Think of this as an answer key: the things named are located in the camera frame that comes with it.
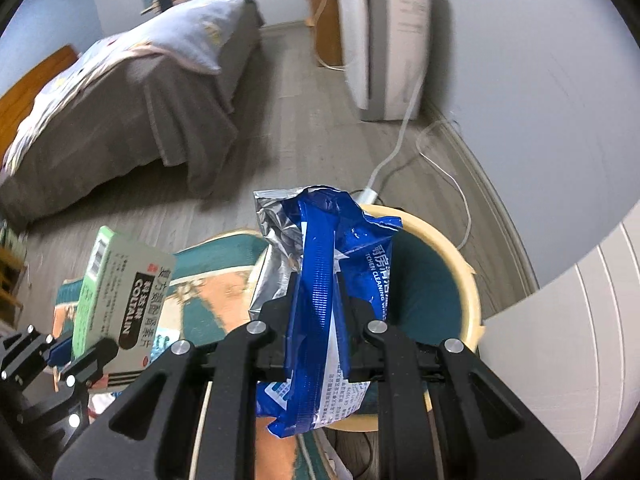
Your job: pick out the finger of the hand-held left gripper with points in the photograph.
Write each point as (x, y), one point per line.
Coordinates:
(60, 350)
(90, 360)

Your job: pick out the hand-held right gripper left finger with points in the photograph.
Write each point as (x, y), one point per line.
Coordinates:
(272, 321)

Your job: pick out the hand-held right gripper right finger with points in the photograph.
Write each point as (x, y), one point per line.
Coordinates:
(358, 321)

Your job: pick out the blue wet wipes packet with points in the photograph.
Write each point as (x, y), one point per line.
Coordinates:
(320, 270)

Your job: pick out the green medicine box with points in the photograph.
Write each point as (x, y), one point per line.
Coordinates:
(115, 280)

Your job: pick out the beige round waste bin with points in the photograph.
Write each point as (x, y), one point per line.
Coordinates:
(466, 280)

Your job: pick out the blue and silver blister pack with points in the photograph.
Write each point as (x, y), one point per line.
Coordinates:
(160, 346)

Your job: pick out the patterned horse tablecloth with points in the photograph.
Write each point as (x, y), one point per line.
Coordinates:
(210, 280)

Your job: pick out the wooden chair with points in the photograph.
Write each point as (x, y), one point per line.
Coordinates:
(10, 270)

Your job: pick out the white power adapter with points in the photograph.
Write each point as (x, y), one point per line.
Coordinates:
(370, 193)

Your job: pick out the white panelled door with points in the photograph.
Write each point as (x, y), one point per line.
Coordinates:
(575, 350)

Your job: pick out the bed with grey cover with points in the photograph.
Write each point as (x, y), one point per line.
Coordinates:
(115, 130)

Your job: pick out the wooden headboard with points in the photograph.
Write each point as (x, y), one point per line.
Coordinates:
(35, 85)

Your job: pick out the white air purifier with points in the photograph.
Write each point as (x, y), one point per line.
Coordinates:
(380, 35)

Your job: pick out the wooden nightstand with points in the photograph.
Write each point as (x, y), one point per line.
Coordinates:
(325, 25)

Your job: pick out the light floral quilt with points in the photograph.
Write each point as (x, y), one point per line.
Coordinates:
(195, 30)

